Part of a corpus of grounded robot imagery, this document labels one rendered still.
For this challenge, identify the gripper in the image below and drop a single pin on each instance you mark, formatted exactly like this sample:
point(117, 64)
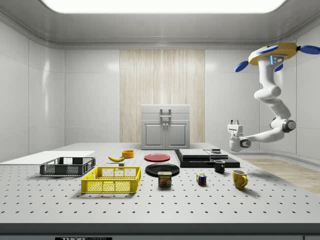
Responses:
point(235, 130)

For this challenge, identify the yellow bowl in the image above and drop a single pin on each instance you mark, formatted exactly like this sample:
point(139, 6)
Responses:
point(128, 155)

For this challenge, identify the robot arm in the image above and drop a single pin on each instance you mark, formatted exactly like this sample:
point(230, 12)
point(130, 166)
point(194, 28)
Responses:
point(268, 80)

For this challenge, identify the black mug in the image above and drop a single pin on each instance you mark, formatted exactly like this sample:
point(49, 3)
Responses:
point(219, 167)

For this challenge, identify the black stove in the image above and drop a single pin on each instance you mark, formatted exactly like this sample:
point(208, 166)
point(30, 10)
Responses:
point(195, 160)

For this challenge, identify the yellow mug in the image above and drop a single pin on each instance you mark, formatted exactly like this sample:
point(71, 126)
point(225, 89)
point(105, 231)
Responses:
point(238, 180)

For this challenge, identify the puzzle cube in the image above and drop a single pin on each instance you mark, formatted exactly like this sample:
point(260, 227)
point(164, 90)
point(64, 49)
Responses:
point(201, 179)

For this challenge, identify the white cabinet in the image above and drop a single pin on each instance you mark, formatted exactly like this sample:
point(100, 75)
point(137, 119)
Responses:
point(165, 130)

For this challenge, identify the red plate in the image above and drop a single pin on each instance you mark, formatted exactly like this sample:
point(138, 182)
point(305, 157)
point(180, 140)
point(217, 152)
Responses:
point(157, 157)

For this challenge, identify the black plate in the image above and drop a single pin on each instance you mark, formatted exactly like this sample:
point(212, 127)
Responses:
point(152, 168)

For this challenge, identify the drone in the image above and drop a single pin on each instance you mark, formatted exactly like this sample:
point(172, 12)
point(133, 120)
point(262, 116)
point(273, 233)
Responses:
point(280, 49)

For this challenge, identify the grey cube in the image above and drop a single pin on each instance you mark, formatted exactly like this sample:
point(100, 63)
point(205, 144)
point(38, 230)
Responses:
point(121, 165)

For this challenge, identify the banana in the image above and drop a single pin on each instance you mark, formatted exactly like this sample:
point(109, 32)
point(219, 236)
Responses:
point(117, 159)

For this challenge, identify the yellow basket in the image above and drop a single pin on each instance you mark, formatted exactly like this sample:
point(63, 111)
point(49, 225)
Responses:
point(107, 186)

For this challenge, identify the dark grey basket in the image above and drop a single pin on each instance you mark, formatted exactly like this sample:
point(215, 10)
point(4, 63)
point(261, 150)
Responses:
point(50, 170)

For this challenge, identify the white board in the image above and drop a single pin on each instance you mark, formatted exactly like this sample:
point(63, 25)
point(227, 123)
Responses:
point(45, 157)

